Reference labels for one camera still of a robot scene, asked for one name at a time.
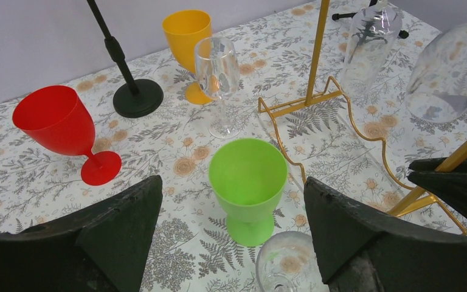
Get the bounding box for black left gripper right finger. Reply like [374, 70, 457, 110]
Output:
[303, 177, 467, 291]

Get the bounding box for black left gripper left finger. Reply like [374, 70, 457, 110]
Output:
[0, 175, 163, 291]

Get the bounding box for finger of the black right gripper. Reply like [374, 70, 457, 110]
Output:
[407, 158, 467, 218]

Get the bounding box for clear wine glass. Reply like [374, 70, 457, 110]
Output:
[194, 36, 240, 139]
[252, 231, 330, 292]
[339, 1, 402, 99]
[405, 23, 467, 123]

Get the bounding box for green plastic wine glass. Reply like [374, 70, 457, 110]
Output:
[209, 138, 288, 247]

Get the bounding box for red plastic wine glass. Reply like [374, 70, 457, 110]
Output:
[12, 85, 122, 186]

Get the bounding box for yellow plastic wine glass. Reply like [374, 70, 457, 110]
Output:
[161, 9, 214, 106]

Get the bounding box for floral patterned tablecloth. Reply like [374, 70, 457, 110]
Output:
[0, 1, 467, 291]

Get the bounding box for black stand with pink microphone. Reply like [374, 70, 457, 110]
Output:
[87, 0, 164, 118]

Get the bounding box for tripod stand with purple microphone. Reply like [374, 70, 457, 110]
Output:
[331, 0, 409, 40]

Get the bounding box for gold wire wine glass rack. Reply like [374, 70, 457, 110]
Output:
[258, 0, 467, 235]

